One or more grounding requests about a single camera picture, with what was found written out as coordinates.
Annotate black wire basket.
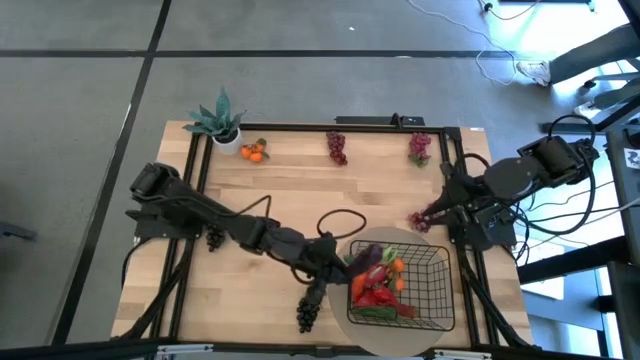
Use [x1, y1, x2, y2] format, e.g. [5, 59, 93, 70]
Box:
[346, 239, 457, 333]

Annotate pink dragon fruit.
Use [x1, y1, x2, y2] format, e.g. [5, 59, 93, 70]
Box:
[367, 244, 400, 294]

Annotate pink grape bunch green leaf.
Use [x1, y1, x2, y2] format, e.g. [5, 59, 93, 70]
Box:
[407, 131, 433, 169]

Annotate green cucumber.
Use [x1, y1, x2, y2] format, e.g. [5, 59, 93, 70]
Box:
[357, 306, 399, 321]

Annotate black floor cable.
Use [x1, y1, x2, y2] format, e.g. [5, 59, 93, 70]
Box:
[478, 0, 544, 22]

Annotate black desk leg beam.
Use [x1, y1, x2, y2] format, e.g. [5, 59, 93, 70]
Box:
[542, 102, 640, 135]

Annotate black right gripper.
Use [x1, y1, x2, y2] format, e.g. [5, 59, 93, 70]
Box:
[418, 167, 484, 236]

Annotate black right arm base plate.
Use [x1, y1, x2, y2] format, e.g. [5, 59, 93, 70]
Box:
[446, 209, 517, 250]

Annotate green plant in white pot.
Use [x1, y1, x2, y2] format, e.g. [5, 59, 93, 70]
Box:
[182, 87, 247, 156]

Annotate grey office chair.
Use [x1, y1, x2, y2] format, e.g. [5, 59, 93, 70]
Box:
[579, 69, 640, 132]

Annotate black floor beam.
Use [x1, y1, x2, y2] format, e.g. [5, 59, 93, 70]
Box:
[517, 234, 640, 286]

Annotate grey side table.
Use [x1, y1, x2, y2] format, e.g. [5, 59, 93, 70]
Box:
[604, 124, 640, 360]

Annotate black left forearm cable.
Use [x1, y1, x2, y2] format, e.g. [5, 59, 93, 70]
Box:
[219, 193, 274, 221]

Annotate person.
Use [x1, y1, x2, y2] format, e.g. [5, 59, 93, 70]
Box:
[516, 22, 640, 121]

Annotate black mounting bar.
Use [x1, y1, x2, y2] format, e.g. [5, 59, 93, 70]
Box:
[334, 113, 426, 127]

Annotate black crossbeam silver brackets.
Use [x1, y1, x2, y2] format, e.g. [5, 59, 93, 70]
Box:
[0, 338, 640, 360]

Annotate black grape bunch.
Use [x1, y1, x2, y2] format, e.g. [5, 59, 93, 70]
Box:
[205, 223, 227, 254]
[295, 279, 325, 335]

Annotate dark red grape bunch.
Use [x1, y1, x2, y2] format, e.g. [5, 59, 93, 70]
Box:
[325, 130, 350, 167]
[407, 207, 436, 235]

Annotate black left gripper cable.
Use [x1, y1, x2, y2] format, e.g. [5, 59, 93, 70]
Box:
[316, 208, 369, 241]

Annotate mandarin cluster with green leaves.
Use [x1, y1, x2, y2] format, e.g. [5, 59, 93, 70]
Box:
[239, 138, 271, 165]
[387, 254, 407, 294]

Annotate dark stand foot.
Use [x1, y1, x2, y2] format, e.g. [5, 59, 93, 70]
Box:
[0, 219, 39, 242]

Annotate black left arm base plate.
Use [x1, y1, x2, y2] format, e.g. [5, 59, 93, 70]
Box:
[124, 199, 206, 241]

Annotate white floor cable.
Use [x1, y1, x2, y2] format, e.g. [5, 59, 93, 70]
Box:
[407, 0, 524, 87]

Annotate black aluminium table frame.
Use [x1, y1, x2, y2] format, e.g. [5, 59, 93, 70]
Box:
[110, 121, 539, 351]

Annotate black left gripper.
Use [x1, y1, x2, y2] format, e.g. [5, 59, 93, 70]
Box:
[297, 232, 365, 291]

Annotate dark purple eggplant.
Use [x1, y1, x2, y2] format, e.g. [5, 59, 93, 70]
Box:
[349, 243, 385, 275]

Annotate orange carrot with green leaves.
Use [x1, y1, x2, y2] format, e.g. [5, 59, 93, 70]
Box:
[342, 252, 370, 305]

